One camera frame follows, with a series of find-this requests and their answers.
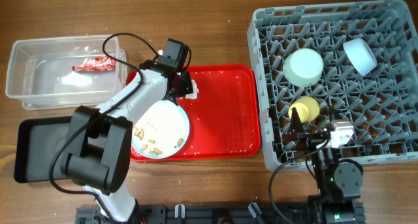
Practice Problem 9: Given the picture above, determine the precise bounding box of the light blue plate with rice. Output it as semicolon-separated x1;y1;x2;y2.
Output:
132;100;190;159

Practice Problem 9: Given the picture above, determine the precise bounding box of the white tissue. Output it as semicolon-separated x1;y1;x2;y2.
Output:
185;80;199;100

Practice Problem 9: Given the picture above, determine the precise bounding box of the red plastic tray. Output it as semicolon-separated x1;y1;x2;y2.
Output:
131;64;261;162

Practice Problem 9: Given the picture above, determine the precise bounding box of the yellow cup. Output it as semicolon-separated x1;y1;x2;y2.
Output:
288;97;320;123

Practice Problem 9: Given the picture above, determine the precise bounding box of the red snack wrapper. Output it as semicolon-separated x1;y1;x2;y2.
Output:
71;56;116;72

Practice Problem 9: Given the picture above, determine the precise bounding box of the light blue bowl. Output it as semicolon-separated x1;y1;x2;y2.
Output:
343;38;377;76

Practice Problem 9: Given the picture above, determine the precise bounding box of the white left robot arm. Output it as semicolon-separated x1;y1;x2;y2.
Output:
48;39;193;223

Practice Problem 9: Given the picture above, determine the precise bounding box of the pale green bowl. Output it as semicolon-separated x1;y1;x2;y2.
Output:
283;48;324;88

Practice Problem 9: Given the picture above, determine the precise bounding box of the black waste tray bin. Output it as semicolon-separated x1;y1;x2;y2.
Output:
14;116;71;184

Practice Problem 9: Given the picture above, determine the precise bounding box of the clear plastic waste bin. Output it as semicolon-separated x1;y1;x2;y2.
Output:
5;35;127;110

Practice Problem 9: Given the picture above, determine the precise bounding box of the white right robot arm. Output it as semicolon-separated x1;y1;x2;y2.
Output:
268;108;364;223

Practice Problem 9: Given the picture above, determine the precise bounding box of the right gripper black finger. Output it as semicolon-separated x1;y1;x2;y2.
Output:
329;105;340;122
287;108;305;140

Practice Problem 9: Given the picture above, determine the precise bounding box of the grey dishwasher rack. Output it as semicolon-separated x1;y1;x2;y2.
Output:
247;0;417;171

